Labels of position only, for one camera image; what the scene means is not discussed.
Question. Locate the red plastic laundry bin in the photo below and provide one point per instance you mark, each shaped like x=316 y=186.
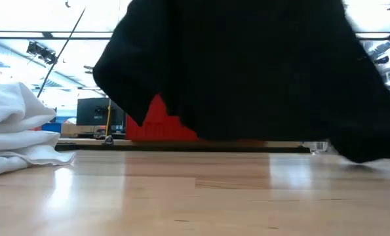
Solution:
x=162 y=128

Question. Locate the black garment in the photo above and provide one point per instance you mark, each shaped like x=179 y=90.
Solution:
x=247 y=65

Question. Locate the blue storage bin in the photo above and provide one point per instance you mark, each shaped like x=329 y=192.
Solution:
x=52 y=128

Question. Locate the yellow pole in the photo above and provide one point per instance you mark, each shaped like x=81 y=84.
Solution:
x=108 y=118

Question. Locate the black monitor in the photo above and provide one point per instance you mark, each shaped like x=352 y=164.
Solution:
x=89 y=113

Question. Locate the cardboard box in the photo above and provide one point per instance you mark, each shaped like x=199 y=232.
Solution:
x=76 y=130

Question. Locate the black ceiling spotlight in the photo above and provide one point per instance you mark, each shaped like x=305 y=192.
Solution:
x=42 y=52

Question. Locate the black beam with lights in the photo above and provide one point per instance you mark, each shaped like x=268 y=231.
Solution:
x=47 y=34

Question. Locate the black aluminium table frame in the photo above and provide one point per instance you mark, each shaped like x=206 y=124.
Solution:
x=181 y=149

